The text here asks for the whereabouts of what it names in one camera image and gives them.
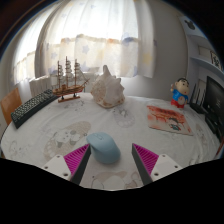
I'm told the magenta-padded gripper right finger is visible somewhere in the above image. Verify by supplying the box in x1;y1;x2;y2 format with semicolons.
131;142;184;186

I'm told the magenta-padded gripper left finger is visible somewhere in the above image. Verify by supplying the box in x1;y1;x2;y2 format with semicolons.
40;142;92;186

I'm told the light blue computer mouse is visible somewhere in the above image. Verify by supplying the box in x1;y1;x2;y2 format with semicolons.
85;131;122;165

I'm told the white printed tablecloth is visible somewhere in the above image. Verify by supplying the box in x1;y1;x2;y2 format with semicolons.
0;92;223;190

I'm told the black keyboard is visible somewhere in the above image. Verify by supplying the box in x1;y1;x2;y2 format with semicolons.
10;88;58;130

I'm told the wooden model sailing ship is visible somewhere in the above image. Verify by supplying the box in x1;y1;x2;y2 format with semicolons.
51;55;90;103

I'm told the black router with antennas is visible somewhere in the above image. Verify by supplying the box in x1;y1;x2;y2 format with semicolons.
189;83;208;115

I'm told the cartoon boy figurine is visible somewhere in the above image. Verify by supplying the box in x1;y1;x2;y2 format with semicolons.
170;77;190;109

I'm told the small black box device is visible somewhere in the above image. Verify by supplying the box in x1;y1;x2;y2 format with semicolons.
204;113;221;134

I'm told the white conch shell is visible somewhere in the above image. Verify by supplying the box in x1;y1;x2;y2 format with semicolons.
90;64;126;109

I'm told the white radiator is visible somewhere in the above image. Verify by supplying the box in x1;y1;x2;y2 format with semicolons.
29;68;101;98

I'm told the orange wooden chair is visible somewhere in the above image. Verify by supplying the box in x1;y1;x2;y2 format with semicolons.
0;87;23;126

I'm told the black monitor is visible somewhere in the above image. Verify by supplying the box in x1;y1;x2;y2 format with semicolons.
202;75;224;143

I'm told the white star-print curtain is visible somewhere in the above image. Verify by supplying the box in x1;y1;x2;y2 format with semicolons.
13;0;156;84

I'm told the white wall shelf unit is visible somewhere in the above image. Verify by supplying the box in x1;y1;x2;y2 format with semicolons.
179;14;224;81

